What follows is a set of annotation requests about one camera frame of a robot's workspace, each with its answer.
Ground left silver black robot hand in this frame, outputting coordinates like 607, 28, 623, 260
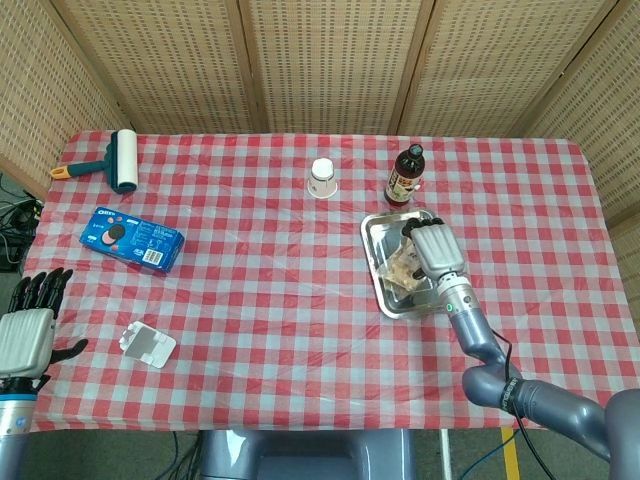
0, 267, 90, 392

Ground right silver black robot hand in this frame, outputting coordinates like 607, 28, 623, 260
401, 216, 469, 281

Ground snack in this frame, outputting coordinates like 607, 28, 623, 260
377, 238, 426, 301

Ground silver metal tray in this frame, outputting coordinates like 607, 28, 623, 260
360, 209, 454, 319

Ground brown sauce bottle black cap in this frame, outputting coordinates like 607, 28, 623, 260
384, 143, 427, 206

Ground upturned white paper cup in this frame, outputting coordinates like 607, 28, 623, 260
306, 157, 339, 200

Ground blue Oreo cookie box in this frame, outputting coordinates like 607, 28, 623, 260
79, 206, 186, 275

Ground red white checkered tablecloth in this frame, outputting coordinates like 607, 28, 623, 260
22, 130, 635, 432

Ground woven rattan folding screen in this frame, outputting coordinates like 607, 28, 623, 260
0, 0, 640, 321

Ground grey robot torso base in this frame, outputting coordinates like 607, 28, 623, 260
198, 428, 417, 480

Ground black cables on floor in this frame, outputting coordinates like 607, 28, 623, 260
0, 172, 45, 274

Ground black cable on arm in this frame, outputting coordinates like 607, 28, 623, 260
492, 330, 549, 480

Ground green handled lint roller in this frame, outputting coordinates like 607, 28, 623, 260
49, 128, 139, 195

